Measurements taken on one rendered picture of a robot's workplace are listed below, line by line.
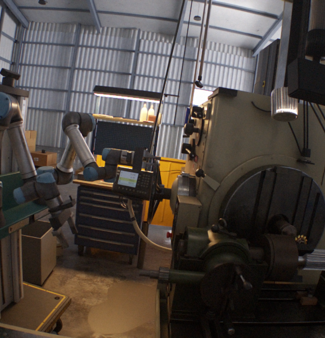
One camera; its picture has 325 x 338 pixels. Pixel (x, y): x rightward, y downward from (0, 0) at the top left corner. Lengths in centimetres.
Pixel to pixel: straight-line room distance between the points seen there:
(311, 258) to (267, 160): 50
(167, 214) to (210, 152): 304
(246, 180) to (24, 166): 102
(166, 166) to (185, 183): 265
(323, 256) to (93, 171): 115
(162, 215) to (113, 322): 223
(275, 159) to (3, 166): 152
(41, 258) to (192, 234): 190
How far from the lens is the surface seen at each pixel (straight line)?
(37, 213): 169
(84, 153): 148
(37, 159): 864
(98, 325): 244
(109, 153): 150
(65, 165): 182
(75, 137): 153
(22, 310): 210
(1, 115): 116
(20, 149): 132
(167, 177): 410
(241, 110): 131
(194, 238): 95
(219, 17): 1378
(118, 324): 246
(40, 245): 258
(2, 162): 173
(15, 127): 132
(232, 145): 130
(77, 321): 247
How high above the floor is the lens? 163
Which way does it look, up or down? 9 degrees down
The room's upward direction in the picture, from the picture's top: 8 degrees clockwise
